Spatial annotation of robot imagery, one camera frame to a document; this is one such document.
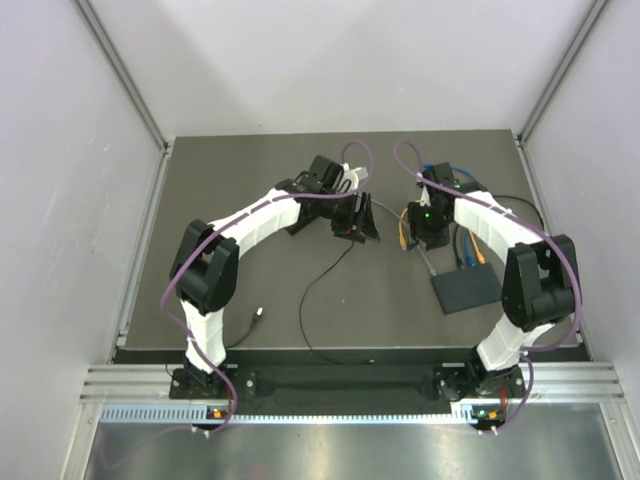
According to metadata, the aluminium frame rail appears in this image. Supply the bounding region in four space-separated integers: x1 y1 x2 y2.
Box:
80 362 624 410

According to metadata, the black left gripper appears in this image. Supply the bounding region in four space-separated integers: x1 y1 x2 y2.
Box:
318 190 381 244

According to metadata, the black power adapter cable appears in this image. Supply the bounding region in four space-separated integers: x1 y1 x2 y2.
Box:
298 244 376 365

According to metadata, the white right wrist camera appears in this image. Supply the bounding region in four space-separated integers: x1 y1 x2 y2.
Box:
419 184 431 206

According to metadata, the blue ethernet cable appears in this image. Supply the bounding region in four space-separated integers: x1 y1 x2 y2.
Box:
422 162 489 266

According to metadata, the dark grey network switch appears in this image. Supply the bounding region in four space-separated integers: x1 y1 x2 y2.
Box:
431 263 501 315

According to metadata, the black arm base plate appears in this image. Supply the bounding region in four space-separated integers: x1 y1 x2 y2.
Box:
168 362 526 404

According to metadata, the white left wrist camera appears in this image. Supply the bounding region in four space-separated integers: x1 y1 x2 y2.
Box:
338 163 369 193

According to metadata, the black power adapter brick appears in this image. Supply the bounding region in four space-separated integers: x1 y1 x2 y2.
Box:
285 216 315 236

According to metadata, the black ethernet cable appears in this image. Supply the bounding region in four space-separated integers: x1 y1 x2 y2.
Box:
452 194 547 269

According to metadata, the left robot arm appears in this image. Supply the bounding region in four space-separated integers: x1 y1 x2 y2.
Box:
169 155 380 397

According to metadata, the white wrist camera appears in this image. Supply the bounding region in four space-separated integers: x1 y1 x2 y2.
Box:
419 184 431 206
338 163 369 193

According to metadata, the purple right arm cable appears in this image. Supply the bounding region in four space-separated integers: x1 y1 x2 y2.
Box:
394 140 584 436

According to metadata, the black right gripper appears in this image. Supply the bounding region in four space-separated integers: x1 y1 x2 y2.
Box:
409 200 452 251

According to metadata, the grey ethernet cable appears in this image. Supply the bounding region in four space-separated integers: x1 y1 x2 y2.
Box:
372 199 440 276

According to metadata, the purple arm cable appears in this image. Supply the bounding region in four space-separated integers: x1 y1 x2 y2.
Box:
158 141 376 436
394 140 584 436

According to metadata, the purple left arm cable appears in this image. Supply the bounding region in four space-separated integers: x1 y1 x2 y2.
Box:
158 141 376 436

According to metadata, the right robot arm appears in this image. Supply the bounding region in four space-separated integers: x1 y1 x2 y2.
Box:
407 163 582 400

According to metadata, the grey slotted cable duct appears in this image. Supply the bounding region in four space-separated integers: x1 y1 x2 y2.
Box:
100 403 501 425

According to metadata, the yellow ethernet cable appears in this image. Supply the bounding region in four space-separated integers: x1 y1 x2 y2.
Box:
397 207 487 265

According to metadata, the black usb cable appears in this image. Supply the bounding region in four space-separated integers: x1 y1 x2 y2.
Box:
222 306 266 349

